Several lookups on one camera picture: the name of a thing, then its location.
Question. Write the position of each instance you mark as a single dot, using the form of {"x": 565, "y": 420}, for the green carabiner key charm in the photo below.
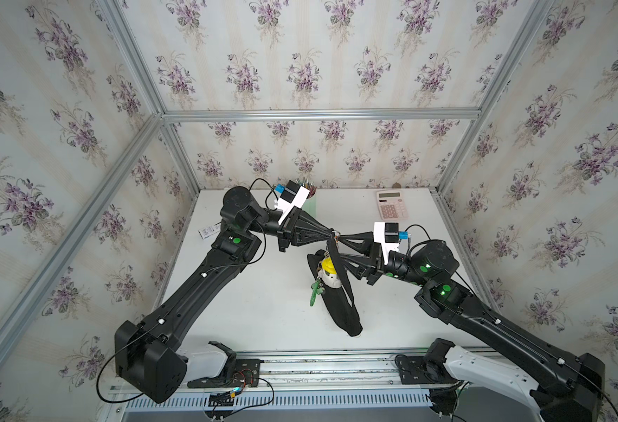
{"x": 317, "y": 290}

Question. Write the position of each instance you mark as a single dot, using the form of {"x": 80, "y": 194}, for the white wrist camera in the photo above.
{"x": 388, "y": 235}
{"x": 289, "y": 196}

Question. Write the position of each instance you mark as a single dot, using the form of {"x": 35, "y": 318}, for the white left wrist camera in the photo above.
{"x": 289, "y": 196}

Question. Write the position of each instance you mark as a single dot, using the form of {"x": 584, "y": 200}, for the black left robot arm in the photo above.
{"x": 146, "y": 353}

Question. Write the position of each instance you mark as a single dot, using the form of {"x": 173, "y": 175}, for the aluminium mounting rail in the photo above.
{"x": 331, "y": 368}

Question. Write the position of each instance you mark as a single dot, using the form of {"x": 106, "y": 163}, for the black fabric shoulder bag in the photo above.
{"x": 340, "y": 303}

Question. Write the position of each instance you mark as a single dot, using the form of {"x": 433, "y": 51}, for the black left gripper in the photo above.
{"x": 297, "y": 236}

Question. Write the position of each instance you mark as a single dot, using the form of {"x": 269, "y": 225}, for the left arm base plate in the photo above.
{"x": 241, "y": 373}

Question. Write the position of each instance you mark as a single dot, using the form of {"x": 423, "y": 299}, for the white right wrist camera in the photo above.
{"x": 388, "y": 235}

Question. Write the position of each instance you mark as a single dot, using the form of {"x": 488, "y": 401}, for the green pencil cup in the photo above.
{"x": 310, "y": 203}

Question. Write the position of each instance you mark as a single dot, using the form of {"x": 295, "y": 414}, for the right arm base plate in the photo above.
{"x": 417, "y": 370}

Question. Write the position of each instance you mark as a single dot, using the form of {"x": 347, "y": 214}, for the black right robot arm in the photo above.
{"x": 558, "y": 385}

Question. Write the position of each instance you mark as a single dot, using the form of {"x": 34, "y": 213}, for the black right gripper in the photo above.
{"x": 375, "y": 266}

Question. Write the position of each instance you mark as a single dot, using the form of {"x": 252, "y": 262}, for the bundle of coloured pencils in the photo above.
{"x": 307, "y": 184}

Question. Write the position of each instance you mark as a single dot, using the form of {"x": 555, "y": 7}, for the yellow hat doll charm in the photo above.
{"x": 327, "y": 274}

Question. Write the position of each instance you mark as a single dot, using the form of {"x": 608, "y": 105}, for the white blue refill box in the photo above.
{"x": 210, "y": 231}

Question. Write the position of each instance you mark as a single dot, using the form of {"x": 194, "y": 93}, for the pink calculator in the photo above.
{"x": 391, "y": 205}

